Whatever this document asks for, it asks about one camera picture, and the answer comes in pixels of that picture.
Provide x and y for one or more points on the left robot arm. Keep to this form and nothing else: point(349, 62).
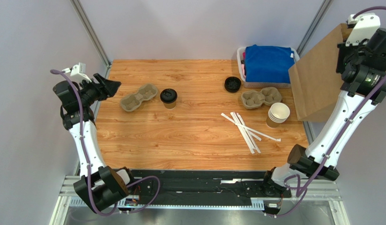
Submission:
point(100, 186)

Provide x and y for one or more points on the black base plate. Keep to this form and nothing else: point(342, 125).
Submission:
point(202, 188)

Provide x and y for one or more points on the black plastic cup lid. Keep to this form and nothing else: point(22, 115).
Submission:
point(168, 96)

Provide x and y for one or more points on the brown paper bag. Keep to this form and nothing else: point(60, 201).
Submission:
point(314, 81)

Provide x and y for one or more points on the cardboard cup carrier tray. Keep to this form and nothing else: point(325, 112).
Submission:
point(253, 99)

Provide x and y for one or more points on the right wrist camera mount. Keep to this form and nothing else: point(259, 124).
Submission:
point(365, 25)

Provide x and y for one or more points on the stack of black lids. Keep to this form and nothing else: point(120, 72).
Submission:
point(232, 84)

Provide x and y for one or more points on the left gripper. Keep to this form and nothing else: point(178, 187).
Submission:
point(111, 87)

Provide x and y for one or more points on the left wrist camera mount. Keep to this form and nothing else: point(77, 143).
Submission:
point(78, 73)

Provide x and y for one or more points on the aluminium frame rail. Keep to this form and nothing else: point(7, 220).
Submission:
point(322, 205)

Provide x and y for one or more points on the brown paper coffee cup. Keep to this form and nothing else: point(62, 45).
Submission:
point(170, 105)

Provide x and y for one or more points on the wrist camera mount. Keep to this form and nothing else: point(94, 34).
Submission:
point(365, 25)
point(78, 73)

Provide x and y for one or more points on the blue folded cloth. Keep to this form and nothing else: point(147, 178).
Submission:
point(268, 64)

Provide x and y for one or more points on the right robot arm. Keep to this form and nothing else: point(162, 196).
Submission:
point(355, 101)

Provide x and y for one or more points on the white wrapped straw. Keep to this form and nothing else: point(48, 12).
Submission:
point(238, 119)
point(248, 142)
point(249, 130)

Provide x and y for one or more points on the white plastic basket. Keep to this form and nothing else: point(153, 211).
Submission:
point(240, 53)

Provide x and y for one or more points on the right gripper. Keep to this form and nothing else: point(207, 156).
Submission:
point(347, 61)

